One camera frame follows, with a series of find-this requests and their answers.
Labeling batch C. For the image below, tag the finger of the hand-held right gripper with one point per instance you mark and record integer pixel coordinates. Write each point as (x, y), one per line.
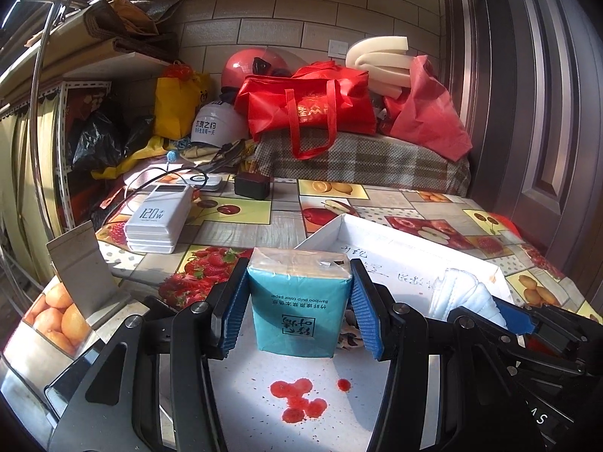
(514, 314)
(567, 339)

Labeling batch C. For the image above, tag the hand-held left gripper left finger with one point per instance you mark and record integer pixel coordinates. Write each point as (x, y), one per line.
(233, 313)

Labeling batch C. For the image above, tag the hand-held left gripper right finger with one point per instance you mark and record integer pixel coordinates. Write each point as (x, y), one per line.
(365, 315)

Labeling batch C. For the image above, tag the white cardboard box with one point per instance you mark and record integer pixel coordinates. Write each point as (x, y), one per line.
(377, 254)

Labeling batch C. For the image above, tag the blue tissue pack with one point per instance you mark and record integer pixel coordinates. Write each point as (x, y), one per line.
(297, 310)

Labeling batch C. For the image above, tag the red plastic bag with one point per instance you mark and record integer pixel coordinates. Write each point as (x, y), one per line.
(506, 226)

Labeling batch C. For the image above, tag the fruit print tablecloth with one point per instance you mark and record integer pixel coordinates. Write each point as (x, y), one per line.
(282, 219)

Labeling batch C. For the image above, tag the white power bank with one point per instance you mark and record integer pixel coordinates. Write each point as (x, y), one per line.
(158, 219)

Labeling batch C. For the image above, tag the black charger block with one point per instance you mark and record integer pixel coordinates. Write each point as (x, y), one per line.
(253, 186)

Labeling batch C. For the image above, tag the white flat device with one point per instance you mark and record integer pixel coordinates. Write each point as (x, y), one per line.
(207, 182)

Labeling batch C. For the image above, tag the white stained board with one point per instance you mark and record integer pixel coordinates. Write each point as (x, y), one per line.
(292, 433)

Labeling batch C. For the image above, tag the plaid cloth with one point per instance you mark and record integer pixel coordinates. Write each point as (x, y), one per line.
(367, 160)

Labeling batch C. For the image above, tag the white card stand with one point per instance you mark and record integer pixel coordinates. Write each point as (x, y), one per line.
(75, 263)

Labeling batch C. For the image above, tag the white helmet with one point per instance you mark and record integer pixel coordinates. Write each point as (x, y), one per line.
(216, 125)

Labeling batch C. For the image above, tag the red nonwoven bag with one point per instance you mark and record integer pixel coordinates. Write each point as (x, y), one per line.
(424, 113)

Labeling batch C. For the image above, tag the grey metal door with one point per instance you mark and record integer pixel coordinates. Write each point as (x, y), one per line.
(532, 103)

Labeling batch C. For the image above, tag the red tote bag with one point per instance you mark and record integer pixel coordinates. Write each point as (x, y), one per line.
(311, 103)

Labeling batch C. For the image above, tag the yellow shopping bag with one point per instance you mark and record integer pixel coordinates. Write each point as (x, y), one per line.
(176, 99)

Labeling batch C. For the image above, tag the black plastic bag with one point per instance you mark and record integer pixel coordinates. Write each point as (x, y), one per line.
(94, 136)

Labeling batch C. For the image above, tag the pink helmet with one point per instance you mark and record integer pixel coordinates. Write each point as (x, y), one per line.
(245, 66)

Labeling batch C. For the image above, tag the yellow curtain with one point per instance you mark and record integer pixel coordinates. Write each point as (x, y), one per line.
(19, 174)

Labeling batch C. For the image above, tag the cream foam roll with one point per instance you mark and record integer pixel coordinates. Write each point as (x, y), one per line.
(377, 56)

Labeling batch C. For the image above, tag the white metal shelf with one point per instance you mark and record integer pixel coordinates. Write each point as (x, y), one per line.
(70, 85)

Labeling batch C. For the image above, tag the cardboard stack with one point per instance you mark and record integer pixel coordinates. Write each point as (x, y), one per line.
(136, 28)

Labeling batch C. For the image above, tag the chrome metal pole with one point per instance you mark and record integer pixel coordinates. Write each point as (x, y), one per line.
(35, 80)

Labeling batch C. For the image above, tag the wall switch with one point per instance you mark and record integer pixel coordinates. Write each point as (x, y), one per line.
(338, 47)

